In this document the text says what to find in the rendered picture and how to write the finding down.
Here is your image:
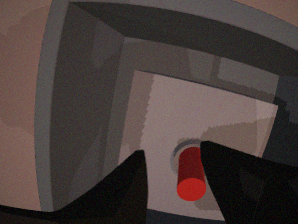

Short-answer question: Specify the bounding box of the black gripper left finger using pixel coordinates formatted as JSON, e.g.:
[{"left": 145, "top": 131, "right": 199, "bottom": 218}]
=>
[{"left": 0, "top": 149, "right": 149, "bottom": 224}]

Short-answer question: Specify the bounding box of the red peg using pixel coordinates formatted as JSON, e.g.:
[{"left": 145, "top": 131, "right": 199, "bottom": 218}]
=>
[{"left": 177, "top": 147, "right": 206, "bottom": 201}]

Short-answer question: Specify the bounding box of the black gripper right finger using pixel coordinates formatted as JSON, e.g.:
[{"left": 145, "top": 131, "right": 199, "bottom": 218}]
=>
[{"left": 200, "top": 141, "right": 298, "bottom": 224}]

